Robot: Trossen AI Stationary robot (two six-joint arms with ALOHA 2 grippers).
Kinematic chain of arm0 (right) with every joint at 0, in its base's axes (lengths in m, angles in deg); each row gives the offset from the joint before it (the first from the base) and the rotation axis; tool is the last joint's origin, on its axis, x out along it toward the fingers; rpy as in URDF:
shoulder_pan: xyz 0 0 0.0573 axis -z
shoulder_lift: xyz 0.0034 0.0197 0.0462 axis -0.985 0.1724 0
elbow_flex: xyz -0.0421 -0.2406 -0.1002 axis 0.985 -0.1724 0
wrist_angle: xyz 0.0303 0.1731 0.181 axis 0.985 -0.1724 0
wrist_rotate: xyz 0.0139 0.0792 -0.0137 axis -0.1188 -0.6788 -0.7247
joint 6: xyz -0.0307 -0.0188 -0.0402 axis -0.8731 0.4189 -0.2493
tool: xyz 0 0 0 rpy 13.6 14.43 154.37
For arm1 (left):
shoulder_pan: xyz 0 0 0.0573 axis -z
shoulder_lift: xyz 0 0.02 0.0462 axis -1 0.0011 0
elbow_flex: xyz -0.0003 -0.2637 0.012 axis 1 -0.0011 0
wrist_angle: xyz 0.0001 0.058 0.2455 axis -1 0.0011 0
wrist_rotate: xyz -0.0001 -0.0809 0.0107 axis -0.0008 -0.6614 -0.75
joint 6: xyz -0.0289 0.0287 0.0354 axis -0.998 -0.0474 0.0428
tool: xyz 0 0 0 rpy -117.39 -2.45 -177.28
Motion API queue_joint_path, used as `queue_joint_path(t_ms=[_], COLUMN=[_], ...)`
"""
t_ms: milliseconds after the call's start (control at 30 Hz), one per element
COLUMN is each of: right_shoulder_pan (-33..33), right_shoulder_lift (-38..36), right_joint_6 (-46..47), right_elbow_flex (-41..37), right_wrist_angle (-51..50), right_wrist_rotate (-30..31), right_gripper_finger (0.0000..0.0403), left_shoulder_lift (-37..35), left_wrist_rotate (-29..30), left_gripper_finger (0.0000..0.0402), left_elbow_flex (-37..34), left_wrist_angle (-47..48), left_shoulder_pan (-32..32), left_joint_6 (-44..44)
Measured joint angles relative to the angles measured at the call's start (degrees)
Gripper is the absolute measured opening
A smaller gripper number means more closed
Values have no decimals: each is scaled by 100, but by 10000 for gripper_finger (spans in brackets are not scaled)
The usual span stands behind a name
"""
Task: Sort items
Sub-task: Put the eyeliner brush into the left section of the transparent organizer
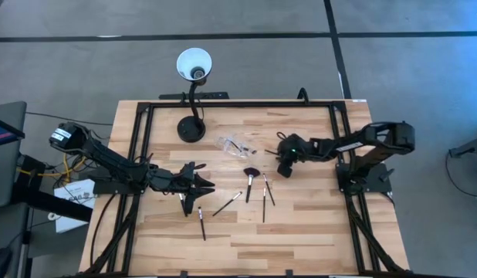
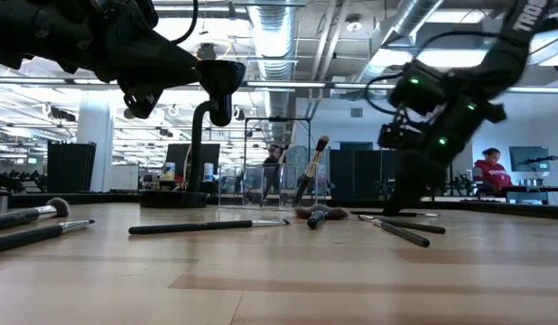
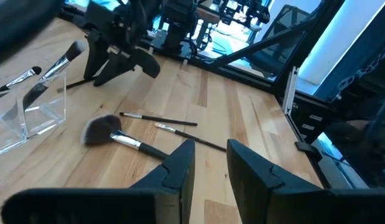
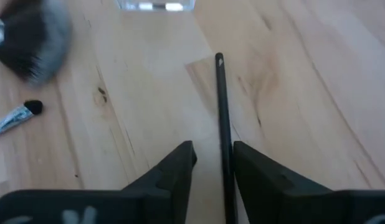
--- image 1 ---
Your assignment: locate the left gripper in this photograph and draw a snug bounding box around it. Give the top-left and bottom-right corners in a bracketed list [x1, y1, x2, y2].
[160, 161, 217, 198]

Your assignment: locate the grey stand leg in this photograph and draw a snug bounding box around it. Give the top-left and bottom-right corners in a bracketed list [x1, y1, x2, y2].
[448, 134, 477, 160]

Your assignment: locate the fan makeup brush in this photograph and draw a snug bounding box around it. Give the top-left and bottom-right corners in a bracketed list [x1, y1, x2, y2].
[242, 166, 262, 205]

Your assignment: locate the clear acrylic brush organizer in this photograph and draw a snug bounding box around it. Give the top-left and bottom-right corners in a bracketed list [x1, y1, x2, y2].
[214, 134, 259, 160]

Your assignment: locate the black desk leg beam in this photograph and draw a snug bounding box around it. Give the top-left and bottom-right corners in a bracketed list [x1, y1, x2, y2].
[13, 154, 93, 223]

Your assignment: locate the blue-screen monitor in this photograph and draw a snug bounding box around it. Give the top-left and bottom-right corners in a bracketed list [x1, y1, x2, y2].
[0, 115, 26, 148]

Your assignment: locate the thin black floor cable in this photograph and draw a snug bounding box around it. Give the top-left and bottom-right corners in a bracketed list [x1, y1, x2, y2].
[25, 111, 114, 127]

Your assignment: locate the black aluminium rig frame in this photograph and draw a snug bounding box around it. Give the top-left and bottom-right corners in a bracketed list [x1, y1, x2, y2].
[83, 99, 411, 277]

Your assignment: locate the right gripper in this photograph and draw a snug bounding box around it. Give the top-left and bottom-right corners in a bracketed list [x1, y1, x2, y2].
[275, 133, 313, 162]

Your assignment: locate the yellow cable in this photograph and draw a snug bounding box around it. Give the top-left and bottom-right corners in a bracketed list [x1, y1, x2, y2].
[16, 152, 88, 183]

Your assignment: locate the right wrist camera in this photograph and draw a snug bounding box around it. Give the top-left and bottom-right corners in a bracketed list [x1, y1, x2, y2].
[277, 156, 296, 179]

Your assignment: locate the grey desk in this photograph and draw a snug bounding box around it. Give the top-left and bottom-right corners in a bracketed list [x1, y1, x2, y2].
[0, 100, 29, 210]

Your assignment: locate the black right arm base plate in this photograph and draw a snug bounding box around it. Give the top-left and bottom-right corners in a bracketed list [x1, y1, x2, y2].
[336, 162, 394, 195]

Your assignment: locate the white cardboard box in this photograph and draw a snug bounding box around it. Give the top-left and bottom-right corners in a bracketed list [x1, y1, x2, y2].
[52, 178, 97, 234]

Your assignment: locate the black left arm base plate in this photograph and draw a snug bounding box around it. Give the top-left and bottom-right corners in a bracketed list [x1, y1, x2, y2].
[92, 175, 147, 195]

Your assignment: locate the black computer mouse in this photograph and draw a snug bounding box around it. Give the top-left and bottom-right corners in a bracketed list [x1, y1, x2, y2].
[0, 246, 14, 278]

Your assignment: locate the black power strip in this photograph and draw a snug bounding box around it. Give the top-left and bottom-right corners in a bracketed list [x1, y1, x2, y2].
[158, 91, 231, 101]

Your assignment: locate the round-head black makeup brush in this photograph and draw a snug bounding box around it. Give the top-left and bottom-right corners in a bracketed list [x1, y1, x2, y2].
[178, 192, 189, 219]

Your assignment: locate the black curved cable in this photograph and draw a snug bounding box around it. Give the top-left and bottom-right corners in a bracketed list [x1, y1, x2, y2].
[89, 192, 120, 272]

